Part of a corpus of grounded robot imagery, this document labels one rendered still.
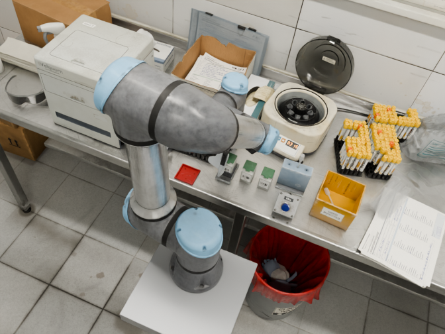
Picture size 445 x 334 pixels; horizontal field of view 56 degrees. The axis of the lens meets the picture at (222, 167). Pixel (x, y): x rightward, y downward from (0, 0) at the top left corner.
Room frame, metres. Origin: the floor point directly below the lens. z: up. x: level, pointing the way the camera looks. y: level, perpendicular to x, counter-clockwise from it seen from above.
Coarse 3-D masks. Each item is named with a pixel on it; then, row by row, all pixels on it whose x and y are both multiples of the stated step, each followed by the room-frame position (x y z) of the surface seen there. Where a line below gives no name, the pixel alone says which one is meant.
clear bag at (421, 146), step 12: (420, 120) 1.21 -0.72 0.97; (432, 120) 1.18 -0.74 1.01; (444, 120) 1.17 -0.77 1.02; (420, 132) 1.16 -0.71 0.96; (432, 132) 1.13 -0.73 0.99; (444, 132) 1.12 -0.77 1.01; (408, 144) 1.14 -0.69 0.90; (420, 144) 1.11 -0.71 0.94; (432, 144) 1.09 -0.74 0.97; (444, 144) 1.09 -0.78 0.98; (408, 156) 1.10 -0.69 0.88; (420, 156) 1.08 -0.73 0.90; (432, 156) 1.09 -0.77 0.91; (444, 156) 1.09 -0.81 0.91
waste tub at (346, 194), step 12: (324, 180) 0.84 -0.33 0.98; (336, 180) 0.88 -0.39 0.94; (348, 180) 0.87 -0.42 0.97; (324, 192) 0.87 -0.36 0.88; (336, 192) 0.87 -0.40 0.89; (348, 192) 0.86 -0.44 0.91; (360, 192) 0.85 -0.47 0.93; (324, 204) 0.76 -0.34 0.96; (336, 204) 0.82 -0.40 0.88; (348, 204) 0.83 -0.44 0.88; (360, 204) 0.77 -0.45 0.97; (324, 216) 0.75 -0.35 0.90; (336, 216) 0.74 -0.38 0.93; (348, 216) 0.73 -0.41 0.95
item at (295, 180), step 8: (288, 160) 0.90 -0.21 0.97; (288, 168) 0.87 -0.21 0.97; (296, 168) 0.88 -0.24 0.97; (304, 168) 0.88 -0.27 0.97; (312, 168) 0.89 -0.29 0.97; (280, 176) 0.87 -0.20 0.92; (288, 176) 0.87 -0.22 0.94; (296, 176) 0.86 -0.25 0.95; (304, 176) 0.86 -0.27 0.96; (280, 184) 0.87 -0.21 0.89; (288, 184) 0.87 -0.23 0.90; (296, 184) 0.86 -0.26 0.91; (304, 184) 0.85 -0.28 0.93; (296, 192) 0.85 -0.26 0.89
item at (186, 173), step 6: (180, 168) 0.87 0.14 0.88; (186, 168) 0.88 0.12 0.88; (192, 168) 0.88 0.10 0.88; (180, 174) 0.85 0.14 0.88; (186, 174) 0.85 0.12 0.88; (192, 174) 0.86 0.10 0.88; (198, 174) 0.86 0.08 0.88; (180, 180) 0.83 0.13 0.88; (186, 180) 0.83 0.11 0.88; (192, 180) 0.83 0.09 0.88
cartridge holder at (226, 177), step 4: (236, 164) 0.90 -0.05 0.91; (236, 168) 0.90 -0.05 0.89; (224, 172) 0.87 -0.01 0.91; (228, 172) 0.87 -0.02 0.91; (232, 172) 0.87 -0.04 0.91; (216, 176) 0.86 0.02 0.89; (220, 176) 0.86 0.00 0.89; (224, 176) 0.86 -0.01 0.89; (228, 176) 0.86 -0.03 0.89; (232, 176) 0.87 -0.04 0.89; (220, 180) 0.85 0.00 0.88; (224, 180) 0.85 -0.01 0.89; (228, 180) 0.85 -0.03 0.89
